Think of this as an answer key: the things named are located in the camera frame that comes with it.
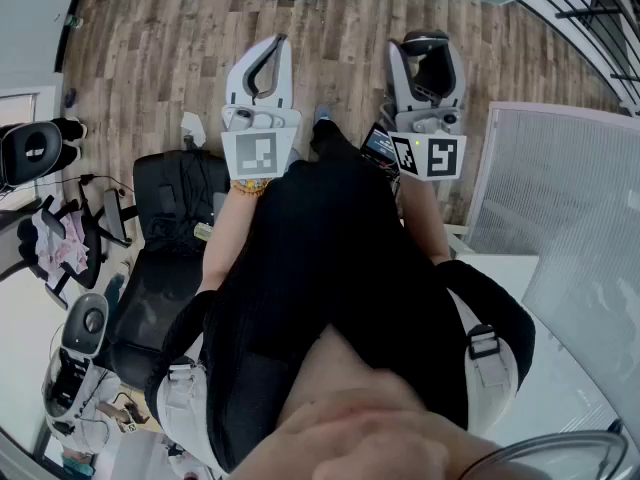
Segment black swivel chair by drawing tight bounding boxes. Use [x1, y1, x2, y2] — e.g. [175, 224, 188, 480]
[17, 187, 139, 309]

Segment black padded headset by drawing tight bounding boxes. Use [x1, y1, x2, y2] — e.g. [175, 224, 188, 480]
[0, 121, 64, 187]

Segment orange beaded bracelet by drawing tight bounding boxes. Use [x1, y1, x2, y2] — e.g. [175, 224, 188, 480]
[230, 177, 274, 198]

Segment pink and white clothes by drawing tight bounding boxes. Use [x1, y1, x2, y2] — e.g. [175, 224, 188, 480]
[32, 210, 91, 274]

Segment person's right forearm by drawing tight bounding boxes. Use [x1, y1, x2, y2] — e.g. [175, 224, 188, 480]
[399, 175, 454, 267]

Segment clear-rimmed glasses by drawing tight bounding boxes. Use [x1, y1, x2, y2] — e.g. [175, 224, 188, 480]
[459, 420, 631, 480]

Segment small black screen device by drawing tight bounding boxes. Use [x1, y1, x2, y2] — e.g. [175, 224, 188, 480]
[360, 122, 401, 169]

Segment black mesh office chair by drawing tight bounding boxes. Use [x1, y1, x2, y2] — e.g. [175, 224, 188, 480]
[104, 150, 231, 389]

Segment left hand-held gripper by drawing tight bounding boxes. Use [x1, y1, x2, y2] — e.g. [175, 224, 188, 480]
[221, 33, 302, 182]

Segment person's face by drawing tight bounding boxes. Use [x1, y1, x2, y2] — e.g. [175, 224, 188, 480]
[229, 325, 551, 480]

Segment person's left forearm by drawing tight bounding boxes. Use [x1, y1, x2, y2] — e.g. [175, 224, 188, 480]
[199, 177, 274, 294]

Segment person's black clothing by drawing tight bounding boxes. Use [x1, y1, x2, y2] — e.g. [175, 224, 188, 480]
[144, 117, 536, 474]

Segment black metal railing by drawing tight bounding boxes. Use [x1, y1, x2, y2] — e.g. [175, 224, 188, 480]
[519, 0, 640, 114]

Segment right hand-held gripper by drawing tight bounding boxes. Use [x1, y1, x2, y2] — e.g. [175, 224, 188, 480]
[388, 29, 468, 182]

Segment white paper sheet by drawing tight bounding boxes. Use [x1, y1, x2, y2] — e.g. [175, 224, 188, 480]
[180, 111, 207, 147]

